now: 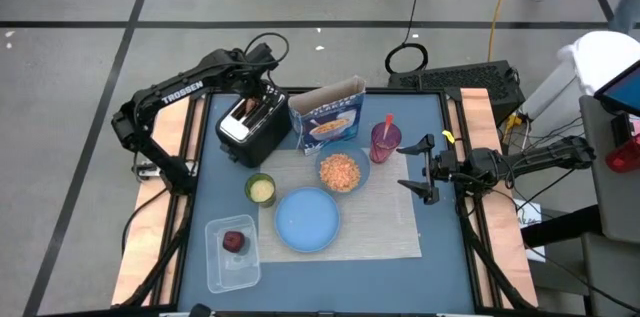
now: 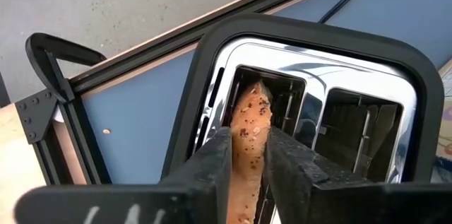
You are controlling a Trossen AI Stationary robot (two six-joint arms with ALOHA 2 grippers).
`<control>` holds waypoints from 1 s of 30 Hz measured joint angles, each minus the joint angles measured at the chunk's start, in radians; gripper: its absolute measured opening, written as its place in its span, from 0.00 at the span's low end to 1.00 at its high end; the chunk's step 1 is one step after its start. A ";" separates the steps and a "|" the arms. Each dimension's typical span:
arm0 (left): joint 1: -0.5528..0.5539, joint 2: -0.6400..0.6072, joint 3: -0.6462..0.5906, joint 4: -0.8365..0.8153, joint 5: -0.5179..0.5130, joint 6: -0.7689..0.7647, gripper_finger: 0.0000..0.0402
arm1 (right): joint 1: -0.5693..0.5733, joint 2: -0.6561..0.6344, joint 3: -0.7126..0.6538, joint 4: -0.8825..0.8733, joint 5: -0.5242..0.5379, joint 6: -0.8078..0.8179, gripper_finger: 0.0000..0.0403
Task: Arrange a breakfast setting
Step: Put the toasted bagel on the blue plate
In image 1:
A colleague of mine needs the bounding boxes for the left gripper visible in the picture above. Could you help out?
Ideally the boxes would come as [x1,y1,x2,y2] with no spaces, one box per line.
[234,44,279,111]

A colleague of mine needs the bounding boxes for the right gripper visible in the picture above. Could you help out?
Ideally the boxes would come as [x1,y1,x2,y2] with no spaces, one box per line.
[396,133,461,206]

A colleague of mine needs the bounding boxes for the pink faceted tumbler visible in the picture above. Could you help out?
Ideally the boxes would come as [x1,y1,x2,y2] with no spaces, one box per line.
[369,121,403,165]

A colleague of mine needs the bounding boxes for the orange plastic spoon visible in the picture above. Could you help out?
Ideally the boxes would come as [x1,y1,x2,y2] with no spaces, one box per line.
[381,113,396,146]

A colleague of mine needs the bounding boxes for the blue bowl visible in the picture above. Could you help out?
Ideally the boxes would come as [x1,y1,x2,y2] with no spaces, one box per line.
[313,140,372,196]

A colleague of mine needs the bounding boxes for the blue frosted flakes cereal box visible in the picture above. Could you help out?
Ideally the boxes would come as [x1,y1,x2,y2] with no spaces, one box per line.
[287,75,367,157]

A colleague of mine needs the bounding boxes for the dark red round food piece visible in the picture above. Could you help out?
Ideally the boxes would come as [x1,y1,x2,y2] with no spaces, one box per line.
[222,230,247,254]

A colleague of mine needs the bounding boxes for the black toaster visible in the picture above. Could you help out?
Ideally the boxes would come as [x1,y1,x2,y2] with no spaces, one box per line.
[214,81,294,169]

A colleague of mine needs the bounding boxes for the beige woven placemat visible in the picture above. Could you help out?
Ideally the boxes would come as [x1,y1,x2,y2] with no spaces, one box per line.
[257,148,423,263]

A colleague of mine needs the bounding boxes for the orange cereal flakes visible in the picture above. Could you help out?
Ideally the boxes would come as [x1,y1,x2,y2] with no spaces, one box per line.
[319,152,362,194]

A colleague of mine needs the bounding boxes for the green glass tumbler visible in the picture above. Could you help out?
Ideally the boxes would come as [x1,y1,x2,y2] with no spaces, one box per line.
[244,172,277,209]

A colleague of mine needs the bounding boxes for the wooden side board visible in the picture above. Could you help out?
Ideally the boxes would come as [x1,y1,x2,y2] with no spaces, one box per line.
[110,87,206,308]
[452,87,539,309]

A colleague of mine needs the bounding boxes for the white paper sheet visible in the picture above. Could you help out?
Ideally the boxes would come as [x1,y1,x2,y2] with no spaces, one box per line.
[512,199,547,264]

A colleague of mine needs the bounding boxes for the blue plate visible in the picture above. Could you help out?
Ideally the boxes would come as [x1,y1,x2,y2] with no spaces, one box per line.
[273,186,342,254]

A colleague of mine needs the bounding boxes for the power strip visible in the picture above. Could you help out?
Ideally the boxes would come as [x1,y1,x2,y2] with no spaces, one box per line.
[131,159,199,181]

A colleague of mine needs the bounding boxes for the clear plastic container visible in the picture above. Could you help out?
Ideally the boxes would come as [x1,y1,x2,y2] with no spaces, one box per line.
[204,214,262,295]

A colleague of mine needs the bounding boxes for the red plastic object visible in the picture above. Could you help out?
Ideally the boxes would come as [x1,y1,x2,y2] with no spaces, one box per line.
[604,134,640,174]

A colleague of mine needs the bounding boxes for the white lined bin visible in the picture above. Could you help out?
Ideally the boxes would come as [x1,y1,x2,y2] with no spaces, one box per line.
[522,30,640,121]

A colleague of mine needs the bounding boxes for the tablet screen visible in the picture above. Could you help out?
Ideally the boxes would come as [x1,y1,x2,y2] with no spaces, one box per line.
[593,59,640,119]

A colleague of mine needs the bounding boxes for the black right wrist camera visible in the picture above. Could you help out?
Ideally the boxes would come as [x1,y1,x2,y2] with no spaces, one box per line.
[436,149,459,169]

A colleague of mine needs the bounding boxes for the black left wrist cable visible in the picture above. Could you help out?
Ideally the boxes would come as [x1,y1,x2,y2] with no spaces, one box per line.
[243,31,292,76]

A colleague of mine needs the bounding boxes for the black table frame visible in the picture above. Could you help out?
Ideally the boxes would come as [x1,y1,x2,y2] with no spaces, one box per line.
[169,85,484,315]

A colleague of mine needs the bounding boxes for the black frame strut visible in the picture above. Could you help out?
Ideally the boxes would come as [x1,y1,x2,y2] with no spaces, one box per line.
[457,196,537,311]
[119,191,194,308]

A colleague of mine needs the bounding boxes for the yellow hanging cable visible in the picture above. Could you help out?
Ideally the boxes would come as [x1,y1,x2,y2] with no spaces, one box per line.
[487,0,517,63]

